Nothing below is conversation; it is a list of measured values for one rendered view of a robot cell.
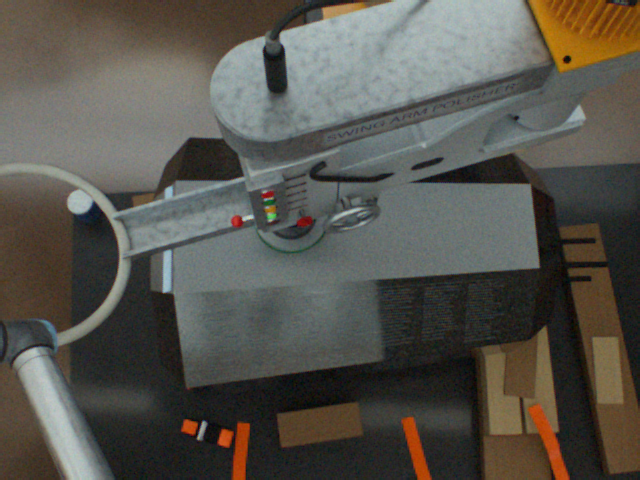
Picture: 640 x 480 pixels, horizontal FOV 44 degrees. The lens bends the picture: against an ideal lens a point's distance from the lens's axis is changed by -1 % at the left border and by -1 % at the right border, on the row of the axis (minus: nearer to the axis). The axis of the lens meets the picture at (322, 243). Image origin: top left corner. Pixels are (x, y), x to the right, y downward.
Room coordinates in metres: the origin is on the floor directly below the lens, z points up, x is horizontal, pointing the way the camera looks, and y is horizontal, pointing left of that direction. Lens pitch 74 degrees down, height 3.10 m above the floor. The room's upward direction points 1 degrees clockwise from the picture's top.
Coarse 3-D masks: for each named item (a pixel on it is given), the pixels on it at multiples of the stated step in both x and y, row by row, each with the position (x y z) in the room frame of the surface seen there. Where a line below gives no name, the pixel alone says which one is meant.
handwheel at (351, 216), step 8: (344, 200) 0.63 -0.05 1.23; (344, 208) 0.61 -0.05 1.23; (352, 208) 0.59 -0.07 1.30; (360, 208) 0.59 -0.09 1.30; (368, 208) 0.60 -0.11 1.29; (376, 208) 0.60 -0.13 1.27; (336, 216) 0.58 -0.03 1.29; (344, 216) 0.57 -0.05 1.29; (352, 216) 0.59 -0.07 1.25; (360, 216) 0.59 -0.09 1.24; (368, 216) 0.61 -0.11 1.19; (376, 216) 0.60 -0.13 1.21; (328, 224) 0.56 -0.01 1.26; (344, 224) 0.57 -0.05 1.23; (352, 224) 0.57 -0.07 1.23; (360, 224) 0.59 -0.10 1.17; (328, 232) 0.56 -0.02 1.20; (336, 232) 0.57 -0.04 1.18
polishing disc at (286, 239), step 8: (312, 224) 0.67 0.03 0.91; (320, 224) 0.67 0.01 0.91; (272, 232) 0.64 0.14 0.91; (280, 232) 0.64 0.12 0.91; (288, 232) 0.64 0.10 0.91; (296, 232) 0.65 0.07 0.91; (304, 232) 0.65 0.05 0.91; (312, 232) 0.65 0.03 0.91; (320, 232) 0.65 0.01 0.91; (264, 240) 0.62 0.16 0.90; (272, 240) 0.62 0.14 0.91; (280, 240) 0.62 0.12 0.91; (288, 240) 0.62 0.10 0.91; (296, 240) 0.62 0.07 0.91; (304, 240) 0.62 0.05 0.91; (312, 240) 0.62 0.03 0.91; (280, 248) 0.60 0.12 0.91; (288, 248) 0.60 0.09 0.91; (296, 248) 0.60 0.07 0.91
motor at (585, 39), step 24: (528, 0) 0.89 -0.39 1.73; (552, 0) 0.88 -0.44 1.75; (576, 0) 0.82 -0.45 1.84; (600, 0) 0.80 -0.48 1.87; (624, 0) 0.77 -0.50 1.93; (552, 24) 0.83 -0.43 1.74; (576, 24) 0.83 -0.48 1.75; (600, 24) 0.81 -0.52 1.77; (624, 24) 0.80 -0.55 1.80; (552, 48) 0.78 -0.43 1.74; (576, 48) 0.78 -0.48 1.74; (600, 48) 0.78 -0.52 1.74; (624, 48) 0.78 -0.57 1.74
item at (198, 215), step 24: (192, 192) 0.68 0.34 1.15; (216, 192) 0.69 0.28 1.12; (240, 192) 0.70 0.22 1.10; (120, 216) 0.61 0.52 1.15; (144, 216) 0.62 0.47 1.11; (168, 216) 0.62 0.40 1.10; (192, 216) 0.63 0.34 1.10; (216, 216) 0.63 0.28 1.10; (144, 240) 0.56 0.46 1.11; (168, 240) 0.55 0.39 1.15; (192, 240) 0.55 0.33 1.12
